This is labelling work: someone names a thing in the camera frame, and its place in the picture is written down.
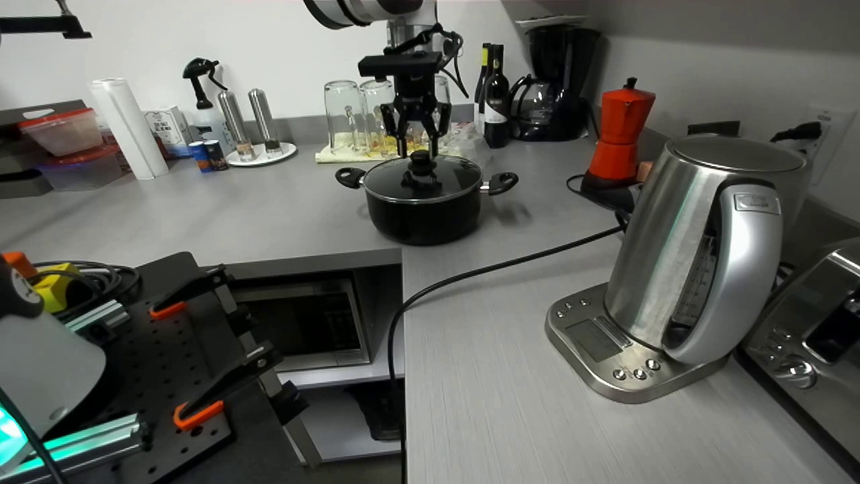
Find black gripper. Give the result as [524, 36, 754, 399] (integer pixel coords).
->
[379, 77, 454, 163]

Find glass lid with black knob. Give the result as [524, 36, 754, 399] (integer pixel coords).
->
[360, 149, 488, 203]

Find black cooking pot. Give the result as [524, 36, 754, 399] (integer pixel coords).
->
[333, 149, 524, 251]

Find red moka pot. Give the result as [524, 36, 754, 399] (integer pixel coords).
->
[583, 77, 658, 188]

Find large clear glass mug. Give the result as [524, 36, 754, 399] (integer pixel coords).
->
[320, 79, 365, 156]
[359, 79, 399, 151]

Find dark wine bottle yellow cap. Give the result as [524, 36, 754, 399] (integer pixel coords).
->
[473, 42, 513, 151]

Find printed white dish towel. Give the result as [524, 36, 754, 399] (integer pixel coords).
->
[313, 118, 490, 168]

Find black coffee maker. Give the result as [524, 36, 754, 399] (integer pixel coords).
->
[506, 20, 613, 145]

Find white round plate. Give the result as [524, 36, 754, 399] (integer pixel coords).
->
[221, 138, 302, 173]

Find spray bottle black trigger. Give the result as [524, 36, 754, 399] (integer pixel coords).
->
[181, 58, 230, 149]

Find steel kettle base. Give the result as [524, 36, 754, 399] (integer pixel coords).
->
[544, 281, 735, 407]

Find stainless steel electric kettle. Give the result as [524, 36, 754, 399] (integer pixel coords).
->
[603, 134, 809, 368]

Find black clamp orange grip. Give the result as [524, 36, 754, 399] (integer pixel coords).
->
[145, 263, 236, 327]
[170, 336, 313, 436]

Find red lidded plastic container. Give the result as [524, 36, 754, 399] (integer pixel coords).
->
[16, 102, 126, 176]

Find black perforated mounting board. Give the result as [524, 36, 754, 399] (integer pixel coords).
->
[49, 251, 318, 484]

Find yellow tool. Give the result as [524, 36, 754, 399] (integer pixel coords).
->
[31, 262, 87, 317]

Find gray rounded cover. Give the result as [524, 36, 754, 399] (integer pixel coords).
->
[0, 306, 110, 445]

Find stainless steel toaster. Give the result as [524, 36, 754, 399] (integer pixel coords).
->
[737, 234, 860, 480]

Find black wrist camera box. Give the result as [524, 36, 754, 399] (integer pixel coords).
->
[356, 50, 450, 86]

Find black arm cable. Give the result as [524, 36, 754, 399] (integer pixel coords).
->
[389, 23, 477, 102]

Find thick black power cable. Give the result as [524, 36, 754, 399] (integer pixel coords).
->
[384, 224, 629, 436]

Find black cable bundle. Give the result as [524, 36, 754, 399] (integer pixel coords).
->
[32, 259, 148, 317]

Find black overhead bracket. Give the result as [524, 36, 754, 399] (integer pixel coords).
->
[0, 0, 95, 42]

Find white wall outlet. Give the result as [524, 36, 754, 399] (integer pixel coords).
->
[770, 107, 849, 156]

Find teal aluminium rail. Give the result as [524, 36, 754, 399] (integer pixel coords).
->
[0, 402, 154, 480]

